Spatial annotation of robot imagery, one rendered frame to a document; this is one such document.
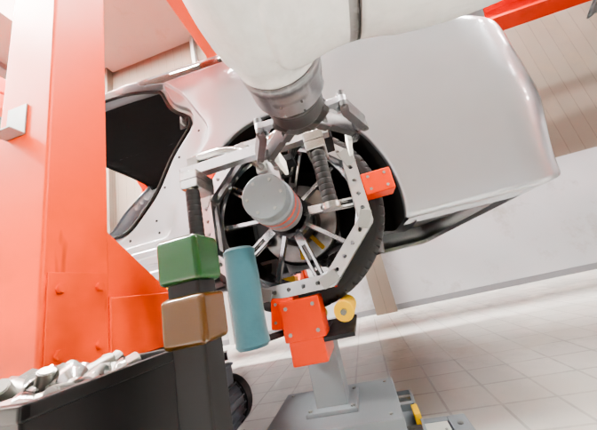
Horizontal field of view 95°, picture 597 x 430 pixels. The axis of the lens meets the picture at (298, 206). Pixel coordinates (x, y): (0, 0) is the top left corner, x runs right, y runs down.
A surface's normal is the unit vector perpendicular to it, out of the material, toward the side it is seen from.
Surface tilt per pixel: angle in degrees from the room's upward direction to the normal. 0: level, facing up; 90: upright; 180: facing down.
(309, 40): 173
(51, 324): 90
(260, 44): 177
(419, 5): 170
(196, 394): 90
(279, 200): 90
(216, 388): 90
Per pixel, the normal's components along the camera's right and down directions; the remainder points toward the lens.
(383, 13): -0.01, 0.98
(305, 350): -0.22, -0.24
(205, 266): 0.95, -0.26
